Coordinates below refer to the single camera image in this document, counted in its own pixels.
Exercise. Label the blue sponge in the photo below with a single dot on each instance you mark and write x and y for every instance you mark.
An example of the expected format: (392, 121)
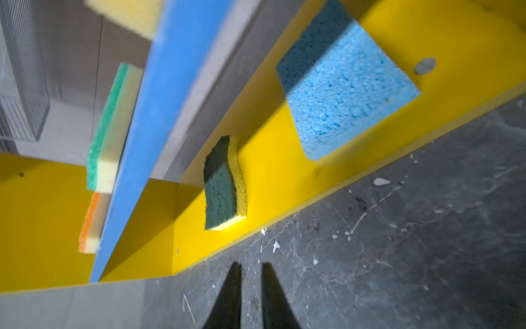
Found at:
(339, 82)

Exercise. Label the wire mesh basket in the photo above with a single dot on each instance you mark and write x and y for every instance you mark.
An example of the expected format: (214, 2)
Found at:
(24, 95)

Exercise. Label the green scouring sponge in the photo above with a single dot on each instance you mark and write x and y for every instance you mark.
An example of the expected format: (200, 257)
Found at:
(224, 186)

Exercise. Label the yellow shelf unit frame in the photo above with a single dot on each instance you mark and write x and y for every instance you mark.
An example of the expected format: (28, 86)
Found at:
(464, 56)

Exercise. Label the yellow sponge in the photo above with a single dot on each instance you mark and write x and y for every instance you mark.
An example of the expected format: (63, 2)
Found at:
(141, 17)

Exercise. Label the bright green sponge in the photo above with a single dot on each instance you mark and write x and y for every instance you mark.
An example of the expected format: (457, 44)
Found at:
(106, 148)

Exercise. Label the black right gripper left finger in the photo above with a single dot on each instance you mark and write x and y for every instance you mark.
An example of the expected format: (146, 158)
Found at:
(226, 312)

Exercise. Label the orange sponge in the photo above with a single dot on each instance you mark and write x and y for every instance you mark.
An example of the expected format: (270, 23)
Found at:
(90, 236)

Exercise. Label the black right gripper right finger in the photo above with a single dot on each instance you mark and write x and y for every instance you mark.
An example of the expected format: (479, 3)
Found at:
(276, 311)

